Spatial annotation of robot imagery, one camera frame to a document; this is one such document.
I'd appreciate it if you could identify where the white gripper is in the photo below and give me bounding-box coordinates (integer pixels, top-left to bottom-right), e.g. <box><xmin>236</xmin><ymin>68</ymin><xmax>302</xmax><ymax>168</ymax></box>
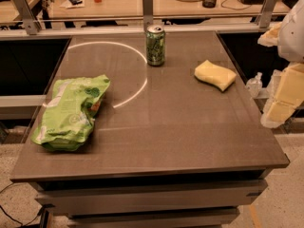
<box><xmin>257</xmin><ymin>0</ymin><xmax>304</xmax><ymax>128</ymax></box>

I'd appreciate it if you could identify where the green soda can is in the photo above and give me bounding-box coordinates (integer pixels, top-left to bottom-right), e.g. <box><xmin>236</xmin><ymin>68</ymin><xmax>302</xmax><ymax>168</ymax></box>
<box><xmin>146</xmin><ymin>25</ymin><xmax>165</xmax><ymax>67</ymax></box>

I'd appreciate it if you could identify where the clear plastic bottle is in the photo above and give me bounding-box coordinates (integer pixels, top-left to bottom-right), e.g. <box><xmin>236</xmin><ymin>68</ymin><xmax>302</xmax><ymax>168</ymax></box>
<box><xmin>246</xmin><ymin>72</ymin><xmax>262</xmax><ymax>98</ymax></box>

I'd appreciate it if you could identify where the yellow sponge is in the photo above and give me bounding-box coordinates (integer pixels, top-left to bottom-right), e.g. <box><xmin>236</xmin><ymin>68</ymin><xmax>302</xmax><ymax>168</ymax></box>
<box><xmin>194</xmin><ymin>60</ymin><xmax>237</xmax><ymax>91</ymax></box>

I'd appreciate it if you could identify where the black mesh pen cup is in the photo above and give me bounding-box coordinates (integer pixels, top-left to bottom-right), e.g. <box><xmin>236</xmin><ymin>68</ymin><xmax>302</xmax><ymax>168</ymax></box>
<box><xmin>202</xmin><ymin>0</ymin><xmax>217</xmax><ymax>9</ymax></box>

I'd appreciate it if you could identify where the green chip bag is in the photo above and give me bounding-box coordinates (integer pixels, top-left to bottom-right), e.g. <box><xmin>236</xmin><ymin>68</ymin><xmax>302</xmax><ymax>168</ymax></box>
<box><xmin>31</xmin><ymin>75</ymin><xmax>110</xmax><ymax>151</ymax></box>

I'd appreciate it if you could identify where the wooden background desk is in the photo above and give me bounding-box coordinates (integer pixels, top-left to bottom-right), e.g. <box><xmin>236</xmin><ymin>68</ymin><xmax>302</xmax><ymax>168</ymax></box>
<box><xmin>47</xmin><ymin>0</ymin><xmax>292</xmax><ymax>20</ymax></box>

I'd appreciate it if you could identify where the grey metal bracket right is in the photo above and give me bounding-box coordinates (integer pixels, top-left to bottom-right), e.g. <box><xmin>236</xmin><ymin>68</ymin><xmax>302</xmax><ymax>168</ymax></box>
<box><xmin>256</xmin><ymin>0</ymin><xmax>278</xmax><ymax>29</ymax></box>

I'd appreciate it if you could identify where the grey metal bracket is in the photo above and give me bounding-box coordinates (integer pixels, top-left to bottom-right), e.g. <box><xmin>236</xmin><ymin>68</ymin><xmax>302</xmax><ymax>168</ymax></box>
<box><xmin>142</xmin><ymin>0</ymin><xmax>153</xmax><ymax>30</ymax></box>
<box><xmin>256</xmin><ymin>0</ymin><xmax>278</xmax><ymax>29</ymax></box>
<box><xmin>12</xmin><ymin>0</ymin><xmax>41</xmax><ymax>35</ymax></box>

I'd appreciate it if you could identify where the grey metal bracket middle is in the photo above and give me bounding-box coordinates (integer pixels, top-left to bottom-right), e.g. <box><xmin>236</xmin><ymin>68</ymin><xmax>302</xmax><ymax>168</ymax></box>
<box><xmin>142</xmin><ymin>0</ymin><xmax>153</xmax><ymax>30</ymax></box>

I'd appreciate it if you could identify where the grey metal bracket left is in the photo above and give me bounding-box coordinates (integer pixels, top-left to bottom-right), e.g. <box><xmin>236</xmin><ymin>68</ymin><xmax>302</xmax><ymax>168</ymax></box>
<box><xmin>12</xmin><ymin>0</ymin><xmax>41</xmax><ymax>35</ymax></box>

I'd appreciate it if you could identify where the black floor cable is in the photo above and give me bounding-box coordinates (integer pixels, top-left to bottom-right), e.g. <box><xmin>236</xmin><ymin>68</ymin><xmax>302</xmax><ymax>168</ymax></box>
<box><xmin>0</xmin><ymin>182</ymin><xmax>46</xmax><ymax>228</ymax></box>

